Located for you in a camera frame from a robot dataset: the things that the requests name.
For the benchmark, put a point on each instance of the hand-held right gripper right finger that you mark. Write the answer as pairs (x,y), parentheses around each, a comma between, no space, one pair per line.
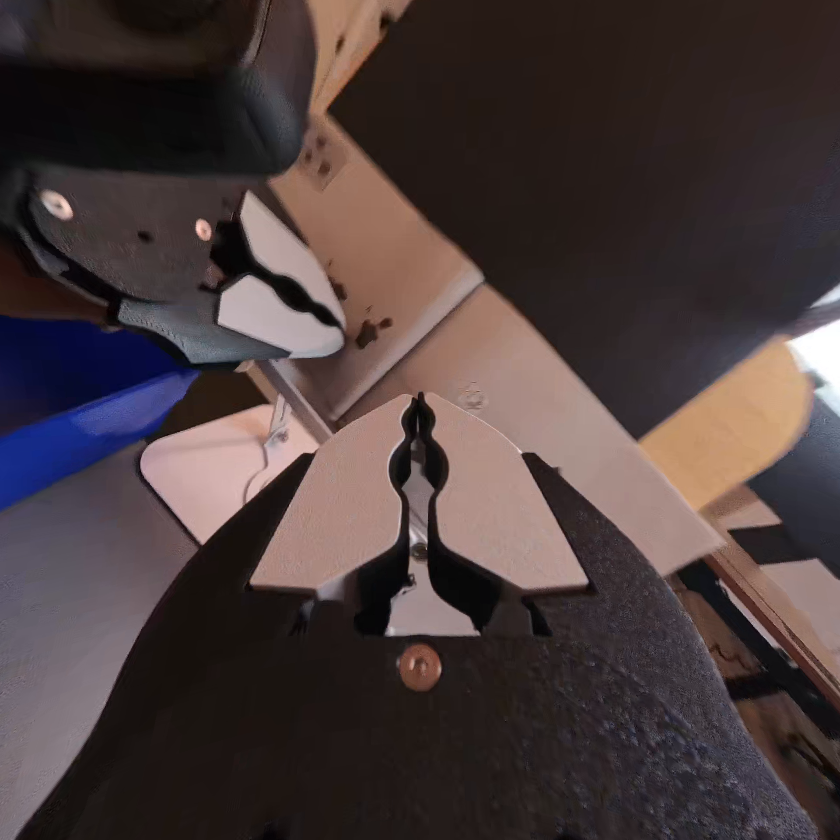
(505,519)

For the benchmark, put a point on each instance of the curved wooden panel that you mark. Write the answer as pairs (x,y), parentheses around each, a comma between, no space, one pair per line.
(735,433)

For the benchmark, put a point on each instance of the white book stand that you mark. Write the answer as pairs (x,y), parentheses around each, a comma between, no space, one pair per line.
(197,473)

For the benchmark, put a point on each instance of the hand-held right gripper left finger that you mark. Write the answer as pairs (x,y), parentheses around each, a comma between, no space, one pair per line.
(341,512)

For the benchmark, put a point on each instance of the large blue plastic bin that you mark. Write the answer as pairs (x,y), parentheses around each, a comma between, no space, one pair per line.
(66,420)

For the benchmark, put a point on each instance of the open instruction booklet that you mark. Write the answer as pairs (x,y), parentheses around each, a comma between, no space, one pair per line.
(394,263)

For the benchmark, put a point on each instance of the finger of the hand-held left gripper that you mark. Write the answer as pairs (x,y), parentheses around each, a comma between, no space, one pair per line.
(276,322)
(282,256)

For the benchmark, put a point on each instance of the wooden background desk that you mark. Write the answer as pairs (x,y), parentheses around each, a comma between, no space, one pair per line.
(775,610)

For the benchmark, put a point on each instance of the black panel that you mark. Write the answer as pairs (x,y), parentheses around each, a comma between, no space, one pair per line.
(630,171)

